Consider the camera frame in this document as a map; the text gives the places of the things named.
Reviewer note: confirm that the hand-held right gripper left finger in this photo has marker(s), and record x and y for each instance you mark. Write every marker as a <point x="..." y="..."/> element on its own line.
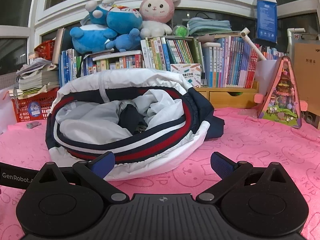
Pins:
<point x="105" y="161"/>

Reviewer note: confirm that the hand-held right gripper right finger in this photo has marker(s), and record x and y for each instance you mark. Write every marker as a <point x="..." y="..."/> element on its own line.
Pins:
<point x="220" y="165"/>

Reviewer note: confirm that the white navy jacket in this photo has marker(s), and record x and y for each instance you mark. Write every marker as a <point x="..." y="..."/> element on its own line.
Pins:
<point x="162" y="160"/>

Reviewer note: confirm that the pink printed blanket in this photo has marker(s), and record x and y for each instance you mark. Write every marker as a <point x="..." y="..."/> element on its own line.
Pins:
<point x="250" y="140"/>

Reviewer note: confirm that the white paper bag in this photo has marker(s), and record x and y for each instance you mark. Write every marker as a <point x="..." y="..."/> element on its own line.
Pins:
<point x="6" y="110"/>

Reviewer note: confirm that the wooden drawer organizer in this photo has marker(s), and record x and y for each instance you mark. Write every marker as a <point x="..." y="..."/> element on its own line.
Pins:
<point x="225" y="97"/>

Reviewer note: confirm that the large red plastic basket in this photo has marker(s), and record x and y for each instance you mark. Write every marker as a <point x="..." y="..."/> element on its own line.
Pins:
<point x="35" y="107"/>

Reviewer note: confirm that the pink triangular toy house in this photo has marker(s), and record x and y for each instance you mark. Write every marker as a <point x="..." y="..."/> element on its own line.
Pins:
<point x="282" y="97"/>

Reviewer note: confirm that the white printed box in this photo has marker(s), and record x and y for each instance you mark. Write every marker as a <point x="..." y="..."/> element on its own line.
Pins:
<point x="186" y="76"/>

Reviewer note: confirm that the stack of papers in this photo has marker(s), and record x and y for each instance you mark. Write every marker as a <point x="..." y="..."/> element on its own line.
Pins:
<point x="37" y="78"/>

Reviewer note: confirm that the small blue plush toy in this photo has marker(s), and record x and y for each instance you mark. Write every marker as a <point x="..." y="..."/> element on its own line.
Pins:
<point x="125" y="41"/>

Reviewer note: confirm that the white tube lamp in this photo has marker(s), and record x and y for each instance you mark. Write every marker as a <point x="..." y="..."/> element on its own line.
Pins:
<point x="255" y="47"/>

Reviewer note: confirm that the brown cardboard box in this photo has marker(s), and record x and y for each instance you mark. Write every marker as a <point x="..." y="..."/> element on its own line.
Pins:
<point x="308" y="80"/>

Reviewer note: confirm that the large blue whale plush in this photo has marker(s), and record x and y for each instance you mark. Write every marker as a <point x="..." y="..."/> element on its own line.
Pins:
<point x="90" y="38"/>

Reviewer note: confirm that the tan board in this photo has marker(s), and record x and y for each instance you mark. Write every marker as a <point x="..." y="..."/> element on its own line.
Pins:
<point x="58" y="45"/>

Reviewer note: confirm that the small red plastic basket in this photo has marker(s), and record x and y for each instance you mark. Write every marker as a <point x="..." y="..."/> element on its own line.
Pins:
<point x="46" y="50"/>

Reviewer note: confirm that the green ball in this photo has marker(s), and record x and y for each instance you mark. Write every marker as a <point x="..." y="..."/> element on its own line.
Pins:
<point x="181" y="31"/>

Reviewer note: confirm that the teal folded cloth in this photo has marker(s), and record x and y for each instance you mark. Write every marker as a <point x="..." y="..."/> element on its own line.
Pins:
<point x="210" y="26"/>

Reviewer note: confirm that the round blue plush toy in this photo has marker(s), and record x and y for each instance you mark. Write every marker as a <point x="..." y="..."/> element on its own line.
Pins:
<point x="125" y="20"/>

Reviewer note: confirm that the white pipe rack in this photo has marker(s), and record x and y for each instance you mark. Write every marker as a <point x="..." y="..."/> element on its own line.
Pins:
<point x="291" y="40"/>

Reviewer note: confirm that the pink rabbit plush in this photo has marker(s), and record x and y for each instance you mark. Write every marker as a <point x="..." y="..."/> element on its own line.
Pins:
<point x="156" y="10"/>

